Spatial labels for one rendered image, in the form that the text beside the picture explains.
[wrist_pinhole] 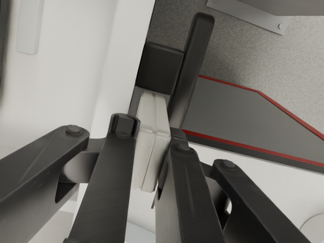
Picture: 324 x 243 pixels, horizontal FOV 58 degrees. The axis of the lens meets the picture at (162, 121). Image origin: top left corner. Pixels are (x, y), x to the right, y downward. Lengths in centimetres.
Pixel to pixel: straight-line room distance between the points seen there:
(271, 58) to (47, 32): 100
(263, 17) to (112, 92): 100
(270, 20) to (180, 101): 98
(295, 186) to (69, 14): 33
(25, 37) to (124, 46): 11
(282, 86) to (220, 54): 27
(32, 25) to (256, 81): 100
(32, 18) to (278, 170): 32
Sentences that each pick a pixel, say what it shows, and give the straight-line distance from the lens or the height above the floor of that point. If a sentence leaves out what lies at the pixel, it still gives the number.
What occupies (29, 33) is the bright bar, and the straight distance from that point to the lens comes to 25.
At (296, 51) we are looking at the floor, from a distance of 121.
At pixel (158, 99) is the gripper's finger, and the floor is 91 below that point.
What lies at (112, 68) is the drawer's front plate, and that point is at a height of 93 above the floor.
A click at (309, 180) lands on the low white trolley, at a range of 43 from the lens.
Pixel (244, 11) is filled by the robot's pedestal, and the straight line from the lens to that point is 112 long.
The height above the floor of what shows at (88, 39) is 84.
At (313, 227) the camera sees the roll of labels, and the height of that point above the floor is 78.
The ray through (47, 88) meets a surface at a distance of 27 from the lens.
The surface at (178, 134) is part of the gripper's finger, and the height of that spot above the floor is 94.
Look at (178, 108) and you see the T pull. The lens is 18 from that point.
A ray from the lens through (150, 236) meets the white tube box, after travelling 42.
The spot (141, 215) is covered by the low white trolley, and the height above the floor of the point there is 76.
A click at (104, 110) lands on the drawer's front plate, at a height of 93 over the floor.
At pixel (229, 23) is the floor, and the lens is 112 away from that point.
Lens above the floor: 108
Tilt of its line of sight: 70 degrees down
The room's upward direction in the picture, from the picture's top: 175 degrees clockwise
